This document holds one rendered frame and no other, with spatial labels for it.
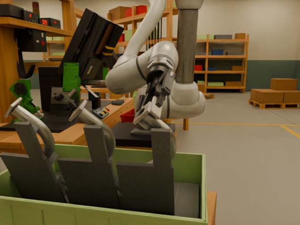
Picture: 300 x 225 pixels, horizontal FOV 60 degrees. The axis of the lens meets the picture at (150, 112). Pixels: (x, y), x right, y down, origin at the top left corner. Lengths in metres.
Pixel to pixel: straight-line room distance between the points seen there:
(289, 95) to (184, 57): 6.52
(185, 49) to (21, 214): 1.02
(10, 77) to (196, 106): 1.23
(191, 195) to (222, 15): 10.42
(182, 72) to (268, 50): 10.15
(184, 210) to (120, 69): 0.51
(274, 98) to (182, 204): 6.85
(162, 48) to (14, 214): 0.64
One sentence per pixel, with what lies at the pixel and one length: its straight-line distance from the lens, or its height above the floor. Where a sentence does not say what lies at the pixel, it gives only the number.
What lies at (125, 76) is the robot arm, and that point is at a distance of 0.92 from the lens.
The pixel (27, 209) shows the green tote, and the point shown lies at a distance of 0.75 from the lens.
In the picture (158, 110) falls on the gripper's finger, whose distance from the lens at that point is 0.63.
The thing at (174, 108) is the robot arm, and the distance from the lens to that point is 1.42.
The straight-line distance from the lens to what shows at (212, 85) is 10.47.
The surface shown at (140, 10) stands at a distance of 5.25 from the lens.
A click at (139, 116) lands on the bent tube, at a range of 0.61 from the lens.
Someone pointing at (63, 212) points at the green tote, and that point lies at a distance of 0.69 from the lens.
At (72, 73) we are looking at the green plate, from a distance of 1.98.
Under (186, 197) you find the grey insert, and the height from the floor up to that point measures 0.85.
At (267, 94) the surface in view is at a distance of 7.49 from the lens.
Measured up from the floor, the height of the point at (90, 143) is 1.09.
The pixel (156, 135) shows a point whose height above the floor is 1.13.
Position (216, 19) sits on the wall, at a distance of 11.08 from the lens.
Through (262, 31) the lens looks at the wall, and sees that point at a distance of 11.43.
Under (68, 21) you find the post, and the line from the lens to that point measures 2.84.
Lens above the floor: 1.30
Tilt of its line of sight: 12 degrees down
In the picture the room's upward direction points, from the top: straight up
